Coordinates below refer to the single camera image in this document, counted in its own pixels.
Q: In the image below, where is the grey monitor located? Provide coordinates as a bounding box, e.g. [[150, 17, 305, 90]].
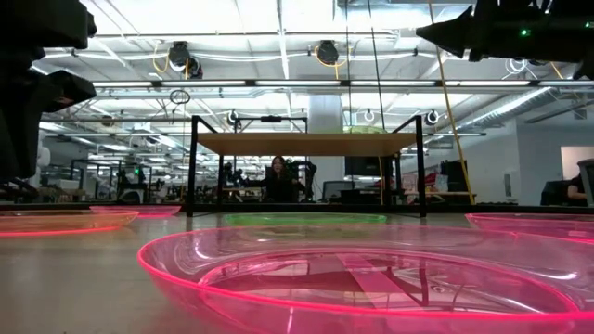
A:
[[576, 158, 594, 208]]

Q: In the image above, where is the yellow hanging cable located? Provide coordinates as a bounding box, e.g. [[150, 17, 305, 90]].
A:
[[426, 0, 477, 206]]

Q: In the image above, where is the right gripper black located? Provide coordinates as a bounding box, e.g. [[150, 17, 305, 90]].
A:
[[415, 0, 576, 64]]

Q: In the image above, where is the black ceiling cable reel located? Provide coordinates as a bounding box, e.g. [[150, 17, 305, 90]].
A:
[[166, 40, 204, 80], [314, 39, 342, 67]]

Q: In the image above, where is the wooden shelf black metal frame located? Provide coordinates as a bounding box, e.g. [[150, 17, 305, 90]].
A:
[[185, 114, 428, 219]]

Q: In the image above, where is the black aluminium table frame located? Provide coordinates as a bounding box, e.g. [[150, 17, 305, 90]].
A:
[[0, 199, 594, 215]]

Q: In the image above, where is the black hanging cable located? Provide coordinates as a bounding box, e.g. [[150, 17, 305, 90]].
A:
[[366, 0, 387, 134]]

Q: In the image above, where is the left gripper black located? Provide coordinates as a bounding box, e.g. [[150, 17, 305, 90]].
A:
[[0, 0, 97, 184]]

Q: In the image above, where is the person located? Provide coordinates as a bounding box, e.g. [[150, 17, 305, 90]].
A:
[[245, 155, 307, 204], [564, 172, 590, 208]]

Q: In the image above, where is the black monitor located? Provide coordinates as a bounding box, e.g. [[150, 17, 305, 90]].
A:
[[343, 156, 386, 178]]

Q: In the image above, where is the orange translucent plastic plate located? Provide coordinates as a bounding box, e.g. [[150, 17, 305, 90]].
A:
[[0, 209, 140, 238]]

